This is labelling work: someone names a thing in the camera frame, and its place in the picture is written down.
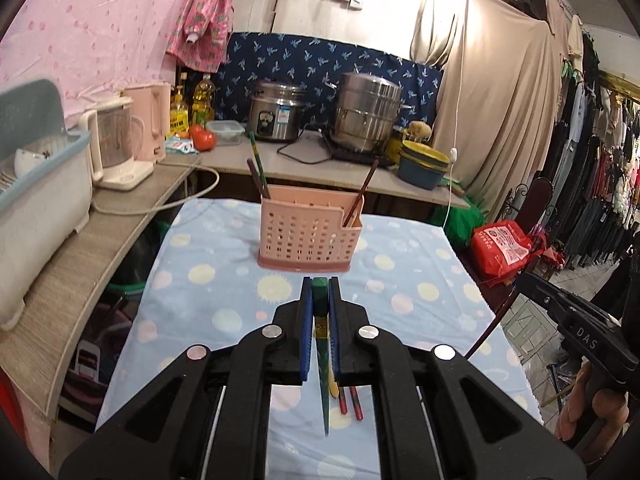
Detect maroon chopstick pair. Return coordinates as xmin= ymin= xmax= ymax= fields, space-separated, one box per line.
xmin=464 ymin=288 xmax=518 ymax=360

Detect navy floral cloth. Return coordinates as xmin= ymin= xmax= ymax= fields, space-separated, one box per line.
xmin=212 ymin=32 xmax=442 ymax=127

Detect yellow label bottle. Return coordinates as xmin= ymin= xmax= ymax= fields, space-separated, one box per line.
xmin=169 ymin=84 xmax=189 ymax=139

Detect green plastic bag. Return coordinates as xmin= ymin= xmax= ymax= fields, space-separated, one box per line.
xmin=428 ymin=197 xmax=486 ymax=248

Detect silver rice cooker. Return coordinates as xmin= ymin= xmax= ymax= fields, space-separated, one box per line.
xmin=246 ymin=80 xmax=305 ymax=143

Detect pink dotted curtain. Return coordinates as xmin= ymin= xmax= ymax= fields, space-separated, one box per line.
xmin=1 ymin=0 xmax=184 ymax=117

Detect pink perforated utensil holder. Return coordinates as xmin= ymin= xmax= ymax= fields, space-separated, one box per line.
xmin=257 ymin=184 xmax=364 ymax=273

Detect red tomato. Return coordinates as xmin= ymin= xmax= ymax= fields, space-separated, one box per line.
xmin=189 ymin=125 xmax=216 ymax=152

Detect red chopstick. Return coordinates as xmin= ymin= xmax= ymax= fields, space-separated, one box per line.
xmin=349 ymin=387 xmax=363 ymax=422
xmin=337 ymin=386 xmax=348 ymax=415

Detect stainless steel steamer pot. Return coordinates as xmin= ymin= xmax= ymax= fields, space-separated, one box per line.
xmin=324 ymin=72 xmax=410 ymax=153

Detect blue patterned tablecloth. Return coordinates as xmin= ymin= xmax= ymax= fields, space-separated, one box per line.
xmin=100 ymin=200 xmax=539 ymax=479

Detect dish drainer box with lid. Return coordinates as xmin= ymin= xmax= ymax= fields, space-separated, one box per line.
xmin=1 ymin=79 xmax=92 ymax=330

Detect cooking oil bottle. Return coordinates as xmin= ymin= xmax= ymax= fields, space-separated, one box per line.
xmin=191 ymin=74 xmax=215 ymax=127

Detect pink floral garment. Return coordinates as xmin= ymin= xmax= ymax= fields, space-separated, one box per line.
xmin=166 ymin=0 xmax=233 ymax=74

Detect green chopstick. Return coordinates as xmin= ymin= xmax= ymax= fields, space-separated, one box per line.
xmin=248 ymin=130 xmax=271 ymax=200
xmin=311 ymin=278 xmax=330 ymax=436

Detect clear food container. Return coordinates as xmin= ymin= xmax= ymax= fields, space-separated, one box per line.
xmin=205 ymin=120 xmax=245 ymax=146

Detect white power cable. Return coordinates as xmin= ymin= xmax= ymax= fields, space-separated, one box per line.
xmin=90 ymin=160 xmax=222 ymax=217

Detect blue white snack packet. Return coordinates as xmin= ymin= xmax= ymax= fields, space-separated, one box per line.
xmin=165 ymin=136 xmax=198 ymax=155

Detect stacked yellow blue basins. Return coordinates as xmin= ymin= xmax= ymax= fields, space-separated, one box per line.
xmin=397 ymin=140 xmax=451 ymax=191

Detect dark brown chopstick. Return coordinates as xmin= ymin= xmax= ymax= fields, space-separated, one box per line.
xmin=342 ymin=158 xmax=380 ymax=228

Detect right hand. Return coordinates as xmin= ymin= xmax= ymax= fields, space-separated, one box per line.
xmin=553 ymin=358 xmax=632 ymax=466

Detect black induction cooker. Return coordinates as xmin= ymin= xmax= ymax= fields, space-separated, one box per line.
xmin=323 ymin=134 xmax=395 ymax=168

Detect red plastic bag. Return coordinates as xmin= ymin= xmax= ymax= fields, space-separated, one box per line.
xmin=469 ymin=220 xmax=542 ymax=287

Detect beige curtain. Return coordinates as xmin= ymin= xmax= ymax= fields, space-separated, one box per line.
xmin=410 ymin=0 xmax=562 ymax=219

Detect gold flower spoon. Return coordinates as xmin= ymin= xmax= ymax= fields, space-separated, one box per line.
xmin=328 ymin=363 xmax=340 ymax=399

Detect glass kettle white base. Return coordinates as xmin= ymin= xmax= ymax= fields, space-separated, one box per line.
xmin=78 ymin=96 xmax=154 ymax=192

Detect pink electric kettle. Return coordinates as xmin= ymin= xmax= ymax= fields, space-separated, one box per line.
xmin=122 ymin=82 xmax=170 ymax=164

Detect loofah sponge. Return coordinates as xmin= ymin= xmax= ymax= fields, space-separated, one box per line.
xmin=405 ymin=120 xmax=432 ymax=143

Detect dark maroon chopstick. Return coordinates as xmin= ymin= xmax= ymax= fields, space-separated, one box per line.
xmin=246 ymin=158 xmax=269 ymax=198

